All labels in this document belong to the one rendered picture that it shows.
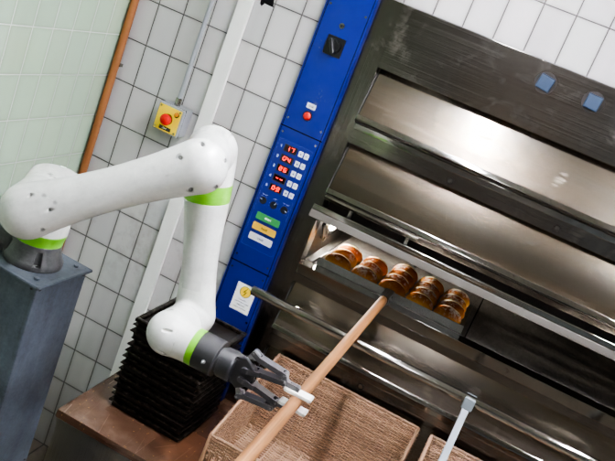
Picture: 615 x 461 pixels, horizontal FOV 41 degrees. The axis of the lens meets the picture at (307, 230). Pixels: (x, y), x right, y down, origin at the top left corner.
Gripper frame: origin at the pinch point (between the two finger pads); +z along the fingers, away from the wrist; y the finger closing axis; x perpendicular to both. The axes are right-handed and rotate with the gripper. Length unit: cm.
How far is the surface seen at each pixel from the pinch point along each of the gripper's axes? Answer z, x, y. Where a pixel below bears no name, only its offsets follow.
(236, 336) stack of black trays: -39, -77, 30
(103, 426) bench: -59, -42, 62
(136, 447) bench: -46, -41, 62
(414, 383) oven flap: 21, -90, 22
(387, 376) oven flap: 12, -90, 24
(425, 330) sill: 17, -92, 4
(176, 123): -88, -86, -26
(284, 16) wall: -67, -93, -73
